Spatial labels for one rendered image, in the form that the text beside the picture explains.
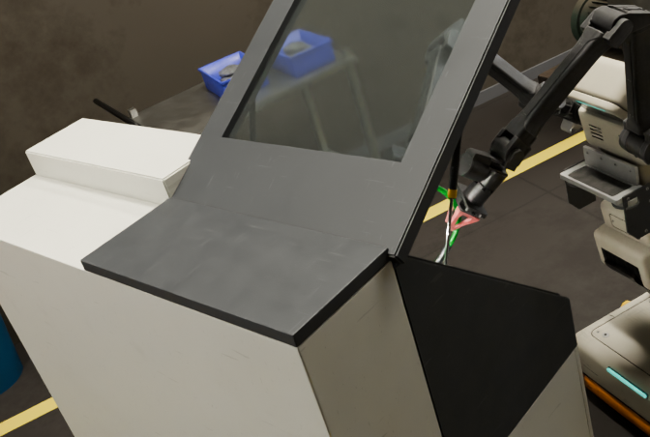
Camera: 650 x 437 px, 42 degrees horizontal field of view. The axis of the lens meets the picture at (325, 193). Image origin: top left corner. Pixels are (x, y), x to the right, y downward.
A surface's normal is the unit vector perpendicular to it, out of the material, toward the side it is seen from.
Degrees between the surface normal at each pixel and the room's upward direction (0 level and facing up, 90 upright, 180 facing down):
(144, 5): 90
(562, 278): 0
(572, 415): 90
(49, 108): 90
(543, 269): 0
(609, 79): 42
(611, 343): 0
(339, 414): 90
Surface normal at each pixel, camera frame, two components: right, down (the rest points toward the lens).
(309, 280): -0.27, -0.85
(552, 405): 0.72, 0.14
